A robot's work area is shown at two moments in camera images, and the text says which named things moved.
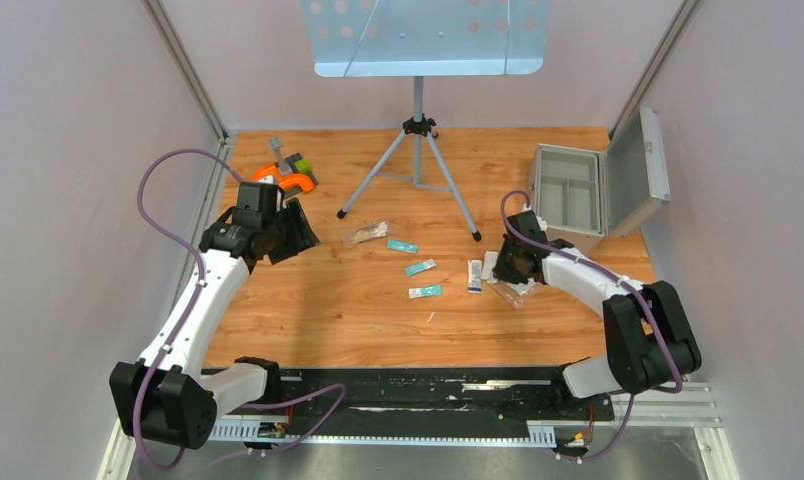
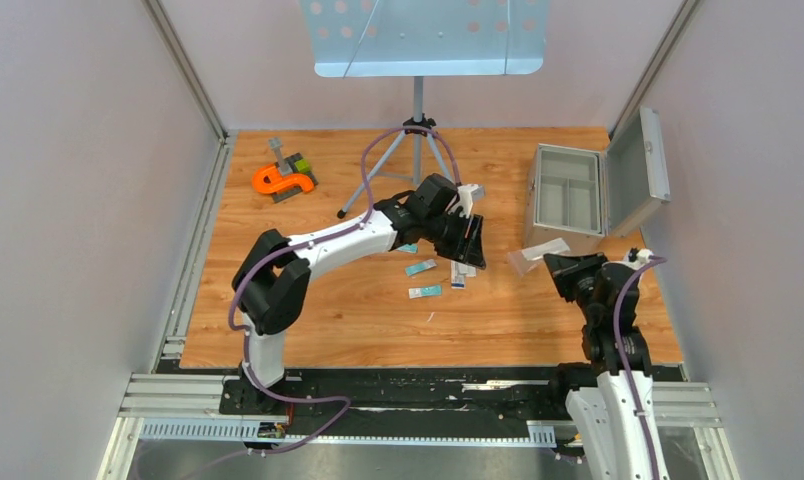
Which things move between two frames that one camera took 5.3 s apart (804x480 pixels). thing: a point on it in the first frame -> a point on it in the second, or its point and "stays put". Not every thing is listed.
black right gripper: x=499 y=269 -> x=563 y=268
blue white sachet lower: x=414 y=293 stays put
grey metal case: x=583 y=196 stays put
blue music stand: x=425 y=38 stays put
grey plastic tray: x=569 y=188 stays put
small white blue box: x=474 y=276 -> x=458 y=275
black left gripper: x=302 y=235 -> x=467 y=251
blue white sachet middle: x=413 y=269 stays put
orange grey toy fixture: x=292 y=173 stays put
